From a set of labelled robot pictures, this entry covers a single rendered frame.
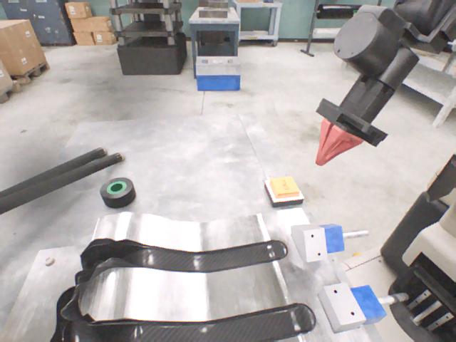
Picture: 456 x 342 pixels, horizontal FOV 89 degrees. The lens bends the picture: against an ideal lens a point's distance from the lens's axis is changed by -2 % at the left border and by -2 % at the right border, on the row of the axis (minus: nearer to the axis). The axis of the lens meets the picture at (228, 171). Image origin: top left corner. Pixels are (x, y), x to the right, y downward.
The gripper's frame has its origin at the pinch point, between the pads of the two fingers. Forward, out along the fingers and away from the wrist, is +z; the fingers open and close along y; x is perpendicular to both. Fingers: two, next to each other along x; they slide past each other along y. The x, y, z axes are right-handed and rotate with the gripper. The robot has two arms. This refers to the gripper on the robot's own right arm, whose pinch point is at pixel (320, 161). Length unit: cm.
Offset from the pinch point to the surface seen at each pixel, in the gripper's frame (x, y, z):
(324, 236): -1.1, 9.8, 8.5
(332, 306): -5.4, 18.5, 11.9
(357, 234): 6.4, 10.4, 7.1
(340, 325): -5.6, 20.8, 12.4
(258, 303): -11.2, 13.6, 18.3
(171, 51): 63, -376, 38
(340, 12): 349, -408, -155
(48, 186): -40, -27, 34
